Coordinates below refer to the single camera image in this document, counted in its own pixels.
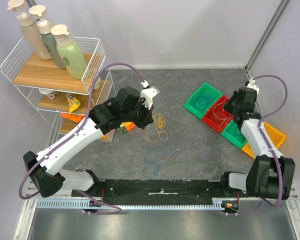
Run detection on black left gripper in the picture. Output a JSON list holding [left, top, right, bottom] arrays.
[[122, 98, 155, 130]]

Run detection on white cable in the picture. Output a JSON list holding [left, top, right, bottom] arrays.
[[212, 98, 232, 127]]

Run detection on yellow cable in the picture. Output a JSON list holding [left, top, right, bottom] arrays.
[[146, 112, 170, 144]]

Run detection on red storage bin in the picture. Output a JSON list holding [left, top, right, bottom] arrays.
[[202, 95, 234, 134]]

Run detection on green storage bin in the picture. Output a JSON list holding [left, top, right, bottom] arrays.
[[221, 120, 248, 149], [184, 83, 222, 120]]

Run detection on yellow storage bin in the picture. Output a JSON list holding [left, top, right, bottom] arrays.
[[241, 122, 286, 159]]

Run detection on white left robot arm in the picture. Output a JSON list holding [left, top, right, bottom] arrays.
[[23, 86, 159, 198]]

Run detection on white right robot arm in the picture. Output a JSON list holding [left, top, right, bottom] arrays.
[[219, 87, 295, 200]]

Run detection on orange yellow crayon box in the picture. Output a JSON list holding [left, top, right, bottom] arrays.
[[118, 122, 136, 135]]

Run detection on orange boxes on shelf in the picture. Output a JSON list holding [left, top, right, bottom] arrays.
[[59, 113, 115, 142]]

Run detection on yellow snack bag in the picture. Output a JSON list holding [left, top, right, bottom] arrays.
[[66, 92, 81, 114]]

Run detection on light green pump bottle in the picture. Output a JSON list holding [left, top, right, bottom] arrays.
[[51, 24, 87, 80]]

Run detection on white cup on shelf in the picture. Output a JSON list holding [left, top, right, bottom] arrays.
[[39, 88, 59, 100]]

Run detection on grey-green pump bottle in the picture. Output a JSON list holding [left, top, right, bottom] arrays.
[[29, 5, 66, 69]]

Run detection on beige pump bottle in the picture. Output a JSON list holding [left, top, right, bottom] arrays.
[[7, 0, 52, 60]]

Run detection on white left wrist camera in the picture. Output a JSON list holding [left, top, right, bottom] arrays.
[[140, 80, 160, 110]]

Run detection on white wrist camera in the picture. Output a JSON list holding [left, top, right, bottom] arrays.
[[140, 80, 160, 110], [245, 78, 260, 94]]

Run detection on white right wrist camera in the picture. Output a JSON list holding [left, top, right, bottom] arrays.
[[245, 78, 260, 94]]

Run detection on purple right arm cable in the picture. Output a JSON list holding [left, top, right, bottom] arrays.
[[223, 74, 289, 217]]

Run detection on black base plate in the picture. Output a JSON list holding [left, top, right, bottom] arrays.
[[86, 179, 248, 205]]

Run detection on white wire shelf rack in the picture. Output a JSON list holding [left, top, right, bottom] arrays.
[[0, 37, 117, 135]]

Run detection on grey cable duct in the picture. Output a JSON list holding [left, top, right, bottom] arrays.
[[35, 198, 232, 211]]

